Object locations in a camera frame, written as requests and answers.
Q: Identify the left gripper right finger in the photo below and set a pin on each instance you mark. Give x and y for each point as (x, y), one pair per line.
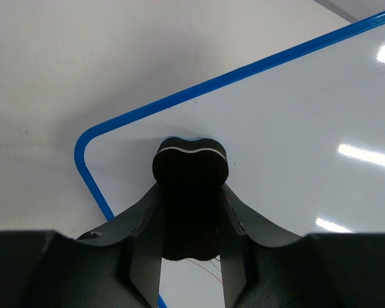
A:
(264, 265)

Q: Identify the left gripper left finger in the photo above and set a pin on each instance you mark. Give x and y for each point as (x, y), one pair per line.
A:
(114, 265)

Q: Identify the blue framed whiteboard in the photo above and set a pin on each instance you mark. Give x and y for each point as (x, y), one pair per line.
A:
(304, 132)

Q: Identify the black felt eraser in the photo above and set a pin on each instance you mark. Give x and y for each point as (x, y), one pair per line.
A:
(190, 174)

